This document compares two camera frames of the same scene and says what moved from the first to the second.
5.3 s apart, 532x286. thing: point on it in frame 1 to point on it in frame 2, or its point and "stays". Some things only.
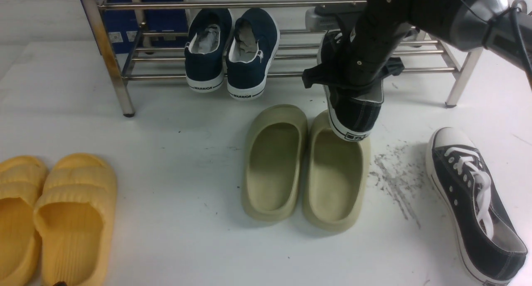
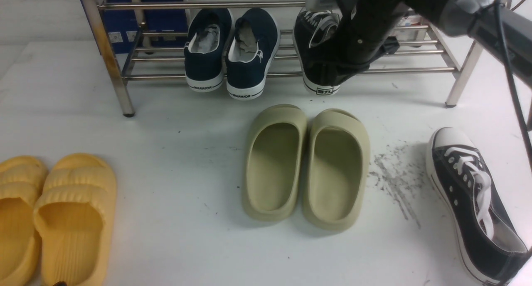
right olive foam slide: (336, 176) stays
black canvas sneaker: (483, 229) stays
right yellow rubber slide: (75, 216) stays
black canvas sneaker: (352, 115) to (315, 33)
